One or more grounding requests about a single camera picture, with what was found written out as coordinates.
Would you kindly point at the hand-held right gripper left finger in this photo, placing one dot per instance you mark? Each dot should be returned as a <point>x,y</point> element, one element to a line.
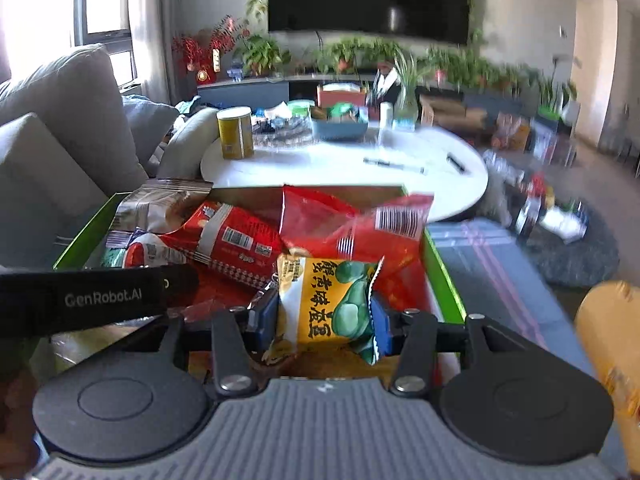
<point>262,320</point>

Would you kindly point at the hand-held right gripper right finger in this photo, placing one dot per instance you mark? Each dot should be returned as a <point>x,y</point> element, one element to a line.
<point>385,322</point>

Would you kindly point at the orange green-bean snack packet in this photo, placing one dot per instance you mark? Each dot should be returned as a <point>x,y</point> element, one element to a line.
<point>320,310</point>

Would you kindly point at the green cardboard box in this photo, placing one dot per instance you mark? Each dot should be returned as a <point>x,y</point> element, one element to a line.
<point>445,285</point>

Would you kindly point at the red white-label snack packet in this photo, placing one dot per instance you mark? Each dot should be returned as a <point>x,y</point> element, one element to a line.
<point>225,232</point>

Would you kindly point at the silver brown snack packet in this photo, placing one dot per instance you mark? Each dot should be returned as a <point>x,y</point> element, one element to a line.
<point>160,205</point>

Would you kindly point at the red translucent snack packet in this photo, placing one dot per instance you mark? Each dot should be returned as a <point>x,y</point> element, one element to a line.
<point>320,220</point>

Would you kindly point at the white round table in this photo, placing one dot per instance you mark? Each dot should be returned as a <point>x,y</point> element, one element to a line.
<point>350,170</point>

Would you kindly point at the black pen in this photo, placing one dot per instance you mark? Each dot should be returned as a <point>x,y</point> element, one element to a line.
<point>395,165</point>

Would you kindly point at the grey sofa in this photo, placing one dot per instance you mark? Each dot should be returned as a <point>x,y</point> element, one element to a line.
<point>50,150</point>

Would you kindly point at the black marker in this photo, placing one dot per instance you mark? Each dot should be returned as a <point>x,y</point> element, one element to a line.
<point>458,162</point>

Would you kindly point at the small glass jar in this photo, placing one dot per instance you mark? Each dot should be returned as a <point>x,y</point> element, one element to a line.
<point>527,217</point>

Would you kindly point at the beige cushion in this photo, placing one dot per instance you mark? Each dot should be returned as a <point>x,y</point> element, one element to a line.
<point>190,145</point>

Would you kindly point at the clear plastic bag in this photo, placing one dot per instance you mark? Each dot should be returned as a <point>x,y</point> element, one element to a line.
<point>502,180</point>

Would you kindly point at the yellow tin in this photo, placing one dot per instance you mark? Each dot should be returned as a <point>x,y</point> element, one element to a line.
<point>235,135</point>

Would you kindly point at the blue basket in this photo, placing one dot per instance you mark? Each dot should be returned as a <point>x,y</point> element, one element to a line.
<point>340,130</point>

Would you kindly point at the dark marble round table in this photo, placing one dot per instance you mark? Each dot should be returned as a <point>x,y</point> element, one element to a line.
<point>575,260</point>

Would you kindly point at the small red box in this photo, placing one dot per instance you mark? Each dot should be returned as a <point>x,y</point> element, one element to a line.
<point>538,187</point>

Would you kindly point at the white tissue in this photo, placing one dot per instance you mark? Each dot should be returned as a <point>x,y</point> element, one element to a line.
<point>565,224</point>

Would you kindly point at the small white bottle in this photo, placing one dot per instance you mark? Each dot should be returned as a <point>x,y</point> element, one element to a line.
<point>385,116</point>

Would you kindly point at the green lidded container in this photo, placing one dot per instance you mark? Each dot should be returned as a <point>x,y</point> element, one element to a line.
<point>301,109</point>

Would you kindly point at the open cardboard box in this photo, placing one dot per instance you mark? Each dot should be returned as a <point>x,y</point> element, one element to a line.
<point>450,115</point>

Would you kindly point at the spider plant in glass vase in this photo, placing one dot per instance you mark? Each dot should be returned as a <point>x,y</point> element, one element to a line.
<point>407,102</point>

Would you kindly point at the yellow wooden side table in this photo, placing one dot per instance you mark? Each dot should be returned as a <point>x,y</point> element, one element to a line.
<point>610,335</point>

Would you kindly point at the grey television cabinet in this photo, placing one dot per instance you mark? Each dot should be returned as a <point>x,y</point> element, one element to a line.
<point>250,92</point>

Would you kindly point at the orange box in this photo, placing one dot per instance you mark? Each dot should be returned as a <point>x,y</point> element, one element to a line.
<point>340,96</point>

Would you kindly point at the clear storage box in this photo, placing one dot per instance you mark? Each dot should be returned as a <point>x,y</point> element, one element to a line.
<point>550,147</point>

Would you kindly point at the green black box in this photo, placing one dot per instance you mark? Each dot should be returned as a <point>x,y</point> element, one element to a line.
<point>552,119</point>

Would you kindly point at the potted green plant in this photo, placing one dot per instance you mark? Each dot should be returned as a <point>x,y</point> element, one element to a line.
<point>262,55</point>
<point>470,70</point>
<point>355,52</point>

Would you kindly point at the red flower decoration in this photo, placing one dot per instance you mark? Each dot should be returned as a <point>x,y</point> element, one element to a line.
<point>210,45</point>

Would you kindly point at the white air purifier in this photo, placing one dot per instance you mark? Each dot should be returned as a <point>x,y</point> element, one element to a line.
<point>571,112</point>

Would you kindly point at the large-leaf potted plant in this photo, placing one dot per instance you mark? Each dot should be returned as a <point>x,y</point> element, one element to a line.
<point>555,90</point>

